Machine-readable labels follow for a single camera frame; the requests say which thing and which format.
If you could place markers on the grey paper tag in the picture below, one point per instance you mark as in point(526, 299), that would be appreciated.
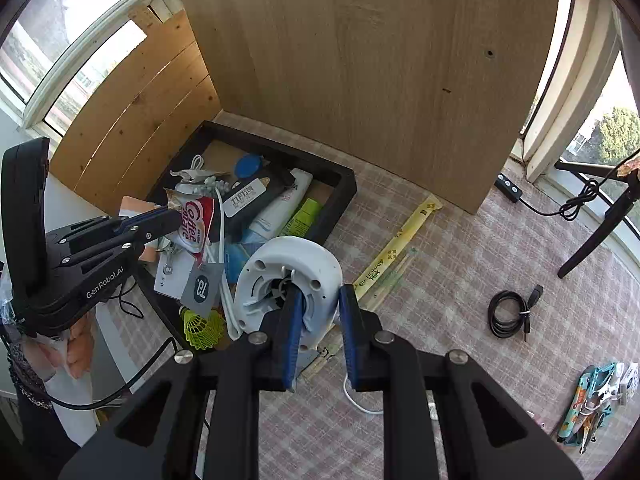
point(200, 290)

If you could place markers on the lime green tube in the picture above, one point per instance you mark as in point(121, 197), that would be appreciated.
point(302, 217)

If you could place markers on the clear plastic chopsticks packet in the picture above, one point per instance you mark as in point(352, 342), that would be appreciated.
point(392, 275)

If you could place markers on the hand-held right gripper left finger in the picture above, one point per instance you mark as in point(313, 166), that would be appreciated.
point(292, 340)

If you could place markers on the plaid cloth covered desktop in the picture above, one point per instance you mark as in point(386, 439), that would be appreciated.
point(450, 285)

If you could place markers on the red white creamer sachet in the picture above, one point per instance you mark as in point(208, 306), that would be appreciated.
point(192, 225)

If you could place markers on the black storage tray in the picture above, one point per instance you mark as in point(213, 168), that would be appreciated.
point(345, 180)

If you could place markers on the teal plastic clip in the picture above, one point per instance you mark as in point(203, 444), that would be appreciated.
point(607, 375)

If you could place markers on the person's left hand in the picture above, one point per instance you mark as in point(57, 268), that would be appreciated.
point(80, 350)

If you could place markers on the white plug adapter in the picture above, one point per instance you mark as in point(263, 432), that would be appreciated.
point(300, 265)

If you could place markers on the person's left forearm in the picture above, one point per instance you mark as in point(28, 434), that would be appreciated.
point(27, 380)

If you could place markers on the white window frame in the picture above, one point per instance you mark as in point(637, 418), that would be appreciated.
point(90, 52)

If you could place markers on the white paper card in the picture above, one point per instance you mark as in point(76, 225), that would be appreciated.
point(172, 275)

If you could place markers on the blue round disc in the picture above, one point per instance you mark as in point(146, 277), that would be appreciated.
point(248, 166)

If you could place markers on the black tripod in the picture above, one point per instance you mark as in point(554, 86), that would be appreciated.
point(595, 237)

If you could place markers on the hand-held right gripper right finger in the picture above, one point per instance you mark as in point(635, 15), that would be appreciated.
point(350, 340)

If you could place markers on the white cosmetic tube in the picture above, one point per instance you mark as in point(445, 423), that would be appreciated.
point(280, 205)

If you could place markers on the yellow green shuttlecock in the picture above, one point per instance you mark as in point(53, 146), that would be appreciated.
point(202, 330)

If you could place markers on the light wooden cabinet panel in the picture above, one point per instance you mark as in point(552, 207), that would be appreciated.
point(375, 60)

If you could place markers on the black inline switch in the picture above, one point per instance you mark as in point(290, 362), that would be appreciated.
point(507, 187)

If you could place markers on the pine plank board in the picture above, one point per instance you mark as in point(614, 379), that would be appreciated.
point(140, 110)

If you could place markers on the large metal clip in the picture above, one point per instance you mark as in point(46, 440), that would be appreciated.
point(600, 401)

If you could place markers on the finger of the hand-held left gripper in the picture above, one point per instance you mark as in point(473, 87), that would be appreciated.
point(145, 216)
point(150, 232)

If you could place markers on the black case white label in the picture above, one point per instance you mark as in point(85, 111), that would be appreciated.
point(245, 199)

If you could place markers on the yellow paper chopsticks packet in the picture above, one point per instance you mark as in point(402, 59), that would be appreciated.
point(400, 250)

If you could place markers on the light blue packet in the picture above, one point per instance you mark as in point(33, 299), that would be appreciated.
point(237, 262)

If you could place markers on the teal toothpaste tube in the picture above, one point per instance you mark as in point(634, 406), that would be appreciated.
point(575, 410)

